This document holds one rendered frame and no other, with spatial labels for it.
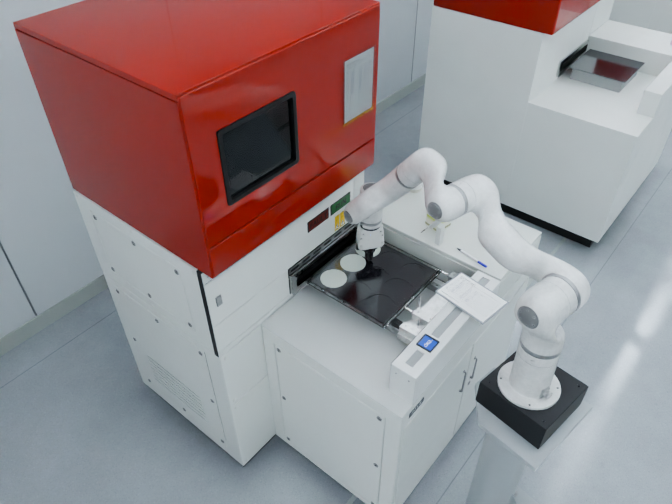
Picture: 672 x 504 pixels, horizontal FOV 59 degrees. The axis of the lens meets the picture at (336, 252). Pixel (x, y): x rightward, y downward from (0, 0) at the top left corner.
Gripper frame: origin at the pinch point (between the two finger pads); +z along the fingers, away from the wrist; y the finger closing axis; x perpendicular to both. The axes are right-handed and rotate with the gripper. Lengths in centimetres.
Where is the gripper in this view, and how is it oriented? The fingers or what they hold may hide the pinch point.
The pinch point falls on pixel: (369, 254)
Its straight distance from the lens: 228.8
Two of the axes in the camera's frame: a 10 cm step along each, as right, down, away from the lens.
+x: -2.6, -6.4, 7.2
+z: 0.1, 7.5, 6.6
